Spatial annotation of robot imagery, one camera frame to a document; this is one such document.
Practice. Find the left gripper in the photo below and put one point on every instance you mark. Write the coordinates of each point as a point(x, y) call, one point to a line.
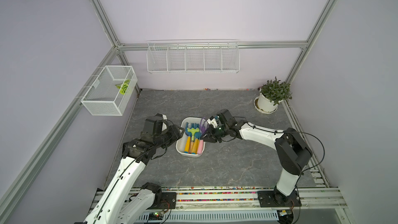
point(174, 131)

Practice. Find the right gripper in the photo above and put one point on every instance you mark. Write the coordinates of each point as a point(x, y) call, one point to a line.
point(210, 134)

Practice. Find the purple trowel pink handle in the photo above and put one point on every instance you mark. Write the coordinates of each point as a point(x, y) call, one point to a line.
point(203, 127)

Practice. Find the green rake wooden handle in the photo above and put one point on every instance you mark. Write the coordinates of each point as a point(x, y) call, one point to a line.
point(194, 129)

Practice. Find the teal rake yellow handle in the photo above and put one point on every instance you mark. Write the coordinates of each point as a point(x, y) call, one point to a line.
point(188, 142)
point(196, 142)

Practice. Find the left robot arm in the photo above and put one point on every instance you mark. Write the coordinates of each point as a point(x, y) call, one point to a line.
point(111, 208)

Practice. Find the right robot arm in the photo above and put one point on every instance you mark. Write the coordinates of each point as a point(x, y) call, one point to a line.
point(293, 152)

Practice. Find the green leaf toy in basket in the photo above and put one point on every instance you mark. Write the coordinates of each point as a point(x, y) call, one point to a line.
point(123, 87)

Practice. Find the large potted green plant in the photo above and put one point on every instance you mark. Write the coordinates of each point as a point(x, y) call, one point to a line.
point(271, 95)

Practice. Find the white mesh side basket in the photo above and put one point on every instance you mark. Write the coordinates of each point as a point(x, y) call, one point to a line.
point(103, 98)

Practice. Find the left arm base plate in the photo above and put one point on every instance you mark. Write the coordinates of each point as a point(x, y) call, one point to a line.
point(167, 200)

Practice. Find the white wire wall shelf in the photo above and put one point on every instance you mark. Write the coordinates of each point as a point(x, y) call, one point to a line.
point(193, 56)

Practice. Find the white vent rail front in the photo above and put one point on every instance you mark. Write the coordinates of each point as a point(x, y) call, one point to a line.
point(202, 217)

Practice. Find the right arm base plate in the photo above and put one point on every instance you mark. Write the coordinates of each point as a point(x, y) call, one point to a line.
point(272, 198)

